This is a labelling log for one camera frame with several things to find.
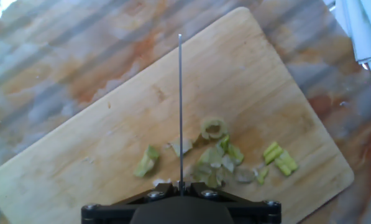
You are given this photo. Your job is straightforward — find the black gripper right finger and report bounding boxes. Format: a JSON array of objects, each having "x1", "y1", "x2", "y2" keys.
[{"x1": 182, "y1": 182, "x2": 282, "y2": 224}]

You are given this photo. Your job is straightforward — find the white paper sheets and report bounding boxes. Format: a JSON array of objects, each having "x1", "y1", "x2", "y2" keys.
[{"x1": 323, "y1": 0, "x2": 371, "y2": 86}]

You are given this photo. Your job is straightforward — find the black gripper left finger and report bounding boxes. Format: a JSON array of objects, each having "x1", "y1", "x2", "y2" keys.
[{"x1": 81, "y1": 182, "x2": 180, "y2": 224}]

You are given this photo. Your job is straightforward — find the green scallion stalk piece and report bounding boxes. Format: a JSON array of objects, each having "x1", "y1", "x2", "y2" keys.
[{"x1": 273, "y1": 150, "x2": 299, "y2": 177}]

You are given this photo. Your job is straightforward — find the orange marble patterned mat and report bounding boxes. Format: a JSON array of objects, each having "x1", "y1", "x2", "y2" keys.
[{"x1": 0, "y1": 0, "x2": 371, "y2": 224}]

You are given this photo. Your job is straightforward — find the steel cleaver knife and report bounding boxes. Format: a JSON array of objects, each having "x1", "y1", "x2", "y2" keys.
[{"x1": 177, "y1": 33, "x2": 184, "y2": 191}]

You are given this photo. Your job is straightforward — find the translucent scallion slice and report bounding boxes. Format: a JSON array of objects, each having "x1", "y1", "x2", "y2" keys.
[{"x1": 234, "y1": 167, "x2": 256, "y2": 184}]

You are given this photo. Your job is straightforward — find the small green scallion slice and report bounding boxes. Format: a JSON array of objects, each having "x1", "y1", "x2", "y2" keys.
[{"x1": 255, "y1": 167, "x2": 270, "y2": 185}]

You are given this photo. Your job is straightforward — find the pale cut scallion slice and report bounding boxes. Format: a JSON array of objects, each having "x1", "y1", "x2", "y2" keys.
[{"x1": 169, "y1": 138, "x2": 194, "y2": 157}]

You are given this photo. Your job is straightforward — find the wooden cutting board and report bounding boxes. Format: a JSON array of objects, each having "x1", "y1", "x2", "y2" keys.
[{"x1": 0, "y1": 6, "x2": 355, "y2": 224}]

